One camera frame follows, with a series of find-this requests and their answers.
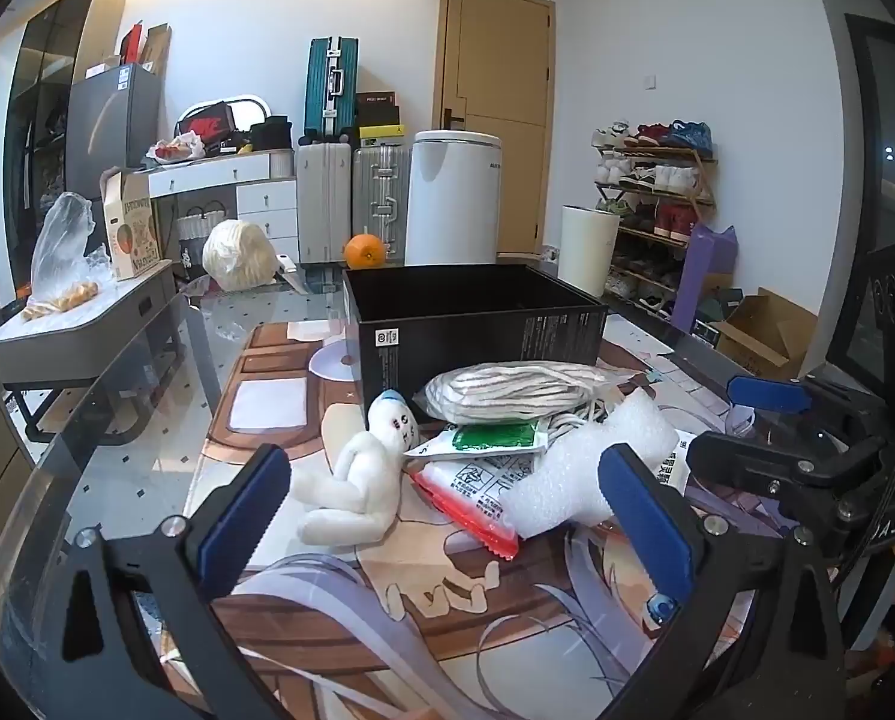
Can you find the dark brown box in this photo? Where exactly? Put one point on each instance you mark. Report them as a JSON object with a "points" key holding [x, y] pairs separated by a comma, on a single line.
{"points": [[376, 101]]}

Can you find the red edged white packet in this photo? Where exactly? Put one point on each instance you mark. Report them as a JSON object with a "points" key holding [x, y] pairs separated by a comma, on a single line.
{"points": [[470, 491]]}

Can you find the open cardboard box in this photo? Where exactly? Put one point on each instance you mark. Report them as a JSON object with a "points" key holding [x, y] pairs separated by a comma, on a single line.
{"points": [[762, 334]]}

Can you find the white wrapped ball bag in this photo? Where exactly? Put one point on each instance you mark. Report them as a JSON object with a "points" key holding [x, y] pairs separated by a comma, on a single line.
{"points": [[237, 255]]}

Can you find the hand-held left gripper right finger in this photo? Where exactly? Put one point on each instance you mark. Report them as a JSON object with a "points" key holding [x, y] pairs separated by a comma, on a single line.
{"points": [[642, 525]]}

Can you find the white foam wrap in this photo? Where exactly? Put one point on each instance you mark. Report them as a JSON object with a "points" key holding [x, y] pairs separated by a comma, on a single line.
{"points": [[590, 465]]}

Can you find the wooden door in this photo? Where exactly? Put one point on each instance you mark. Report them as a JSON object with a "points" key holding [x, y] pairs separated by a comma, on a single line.
{"points": [[492, 90]]}

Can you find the white tall appliance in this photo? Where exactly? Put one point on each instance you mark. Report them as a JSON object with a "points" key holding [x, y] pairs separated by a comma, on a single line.
{"points": [[451, 195]]}

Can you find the orange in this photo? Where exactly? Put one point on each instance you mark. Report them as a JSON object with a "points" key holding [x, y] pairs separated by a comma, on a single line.
{"points": [[363, 251]]}

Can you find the red white plastic bag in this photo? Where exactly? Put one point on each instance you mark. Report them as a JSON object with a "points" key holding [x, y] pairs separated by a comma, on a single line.
{"points": [[174, 148]]}

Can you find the black glass cabinet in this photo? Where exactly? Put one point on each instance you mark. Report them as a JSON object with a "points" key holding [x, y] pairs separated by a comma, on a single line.
{"points": [[42, 112]]}

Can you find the silver ribbed suitcase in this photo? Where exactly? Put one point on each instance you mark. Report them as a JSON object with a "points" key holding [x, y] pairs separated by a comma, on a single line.
{"points": [[378, 199]]}

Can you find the brown flat cardboard box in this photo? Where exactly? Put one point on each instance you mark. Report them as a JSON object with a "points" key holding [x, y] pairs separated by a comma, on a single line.
{"points": [[156, 49]]}

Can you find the clear packet with black print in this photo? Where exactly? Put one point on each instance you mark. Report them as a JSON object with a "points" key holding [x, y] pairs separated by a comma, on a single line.
{"points": [[676, 465]]}

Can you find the white desk with drawers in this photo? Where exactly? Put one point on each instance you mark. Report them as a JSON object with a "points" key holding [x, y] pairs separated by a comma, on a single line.
{"points": [[260, 187]]}

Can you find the purple board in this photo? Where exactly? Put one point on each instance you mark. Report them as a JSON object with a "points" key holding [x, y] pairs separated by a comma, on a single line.
{"points": [[706, 270]]}

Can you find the black bag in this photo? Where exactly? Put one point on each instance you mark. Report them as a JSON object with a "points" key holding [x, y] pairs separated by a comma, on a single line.
{"points": [[271, 133]]}

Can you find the black cardboard box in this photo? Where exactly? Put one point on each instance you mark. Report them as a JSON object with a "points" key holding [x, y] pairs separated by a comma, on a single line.
{"points": [[447, 345]]}

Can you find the teal suitcase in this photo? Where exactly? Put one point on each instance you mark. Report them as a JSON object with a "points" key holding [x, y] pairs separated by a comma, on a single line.
{"points": [[331, 86]]}

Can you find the clear plastic bag of oranges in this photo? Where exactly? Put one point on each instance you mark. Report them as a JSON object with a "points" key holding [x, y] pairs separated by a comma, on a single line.
{"points": [[65, 255]]}

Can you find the dark grey fridge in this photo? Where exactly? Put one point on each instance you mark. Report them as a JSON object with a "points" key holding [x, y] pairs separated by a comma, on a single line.
{"points": [[110, 120]]}

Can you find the white cylinder bin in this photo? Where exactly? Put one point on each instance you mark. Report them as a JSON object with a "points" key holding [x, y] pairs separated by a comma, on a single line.
{"points": [[586, 247]]}

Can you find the printed cardboard fruit box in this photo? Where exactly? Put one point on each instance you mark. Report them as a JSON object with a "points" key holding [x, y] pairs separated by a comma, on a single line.
{"points": [[132, 229]]}

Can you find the red black shoe box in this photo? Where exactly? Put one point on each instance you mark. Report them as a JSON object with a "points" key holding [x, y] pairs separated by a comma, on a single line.
{"points": [[207, 124]]}

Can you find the white suitcase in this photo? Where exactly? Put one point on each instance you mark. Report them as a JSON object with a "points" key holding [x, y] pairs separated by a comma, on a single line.
{"points": [[324, 202]]}

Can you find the yellow black box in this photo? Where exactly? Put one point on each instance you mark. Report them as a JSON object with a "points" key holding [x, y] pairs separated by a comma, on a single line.
{"points": [[380, 133]]}

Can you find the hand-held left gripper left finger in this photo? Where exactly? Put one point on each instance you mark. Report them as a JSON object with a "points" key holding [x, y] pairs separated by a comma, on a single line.
{"points": [[245, 510]]}

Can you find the white plush doll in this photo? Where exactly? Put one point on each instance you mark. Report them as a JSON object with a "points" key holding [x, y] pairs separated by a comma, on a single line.
{"points": [[357, 472]]}

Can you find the wooden shoe rack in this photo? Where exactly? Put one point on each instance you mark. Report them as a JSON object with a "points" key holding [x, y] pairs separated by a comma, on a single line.
{"points": [[654, 210]]}

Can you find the green label packet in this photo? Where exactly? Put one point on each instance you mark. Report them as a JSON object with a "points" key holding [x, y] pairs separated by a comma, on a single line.
{"points": [[492, 439]]}

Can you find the grey side table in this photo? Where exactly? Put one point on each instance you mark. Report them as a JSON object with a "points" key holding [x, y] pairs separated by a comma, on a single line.
{"points": [[87, 345]]}

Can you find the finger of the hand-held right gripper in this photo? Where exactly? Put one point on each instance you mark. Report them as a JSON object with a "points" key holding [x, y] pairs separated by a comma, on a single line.
{"points": [[762, 394], [755, 457]]}

